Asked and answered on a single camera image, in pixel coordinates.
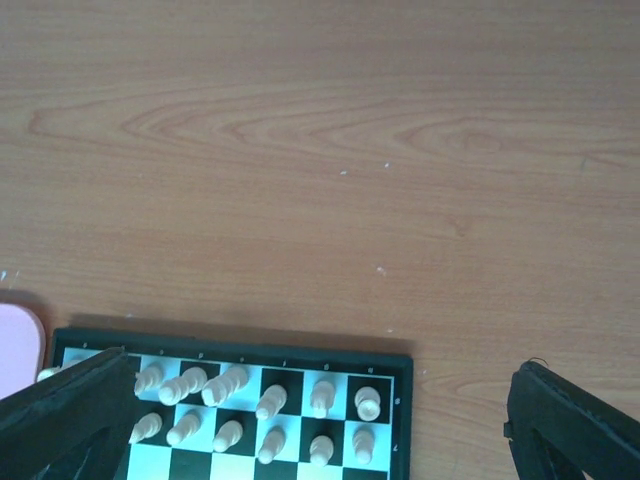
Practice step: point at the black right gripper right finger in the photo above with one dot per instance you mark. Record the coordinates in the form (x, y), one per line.
(556, 430)

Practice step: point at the black grey chess board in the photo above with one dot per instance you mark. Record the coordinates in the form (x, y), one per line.
(297, 369)

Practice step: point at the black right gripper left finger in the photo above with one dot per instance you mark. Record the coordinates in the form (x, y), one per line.
(75, 424)

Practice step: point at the light chess king piece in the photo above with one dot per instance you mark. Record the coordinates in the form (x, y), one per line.
(222, 387)

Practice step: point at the pink silicone tray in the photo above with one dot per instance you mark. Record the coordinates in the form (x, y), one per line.
(23, 340)

